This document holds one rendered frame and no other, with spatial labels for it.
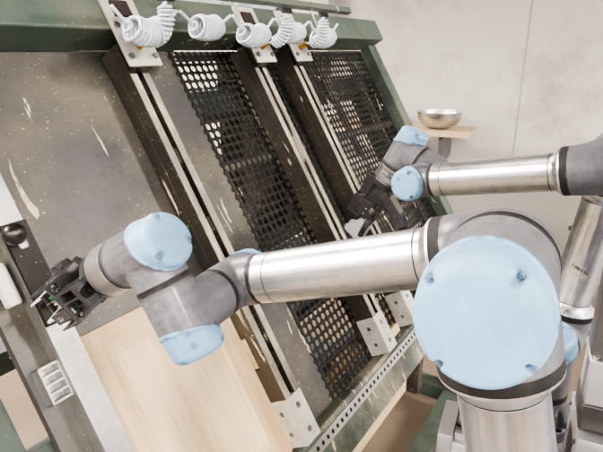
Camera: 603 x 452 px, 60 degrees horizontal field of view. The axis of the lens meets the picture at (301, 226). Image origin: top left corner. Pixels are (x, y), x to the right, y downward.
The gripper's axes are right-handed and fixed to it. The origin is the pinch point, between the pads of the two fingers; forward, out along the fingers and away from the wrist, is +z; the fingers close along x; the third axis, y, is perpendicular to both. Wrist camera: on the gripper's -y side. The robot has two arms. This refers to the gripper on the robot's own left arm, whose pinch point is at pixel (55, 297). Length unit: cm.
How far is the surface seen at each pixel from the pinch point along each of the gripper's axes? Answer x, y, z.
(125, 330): 16.0, -11.5, 11.5
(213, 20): -24, -76, -9
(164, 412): 33.7, -5.2, 11.8
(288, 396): 56, -27, 6
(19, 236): -11.2, -2.0, -2.1
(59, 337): 7.0, -0.2, 9.5
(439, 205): 91, -167, 9
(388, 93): 37, -187, 9
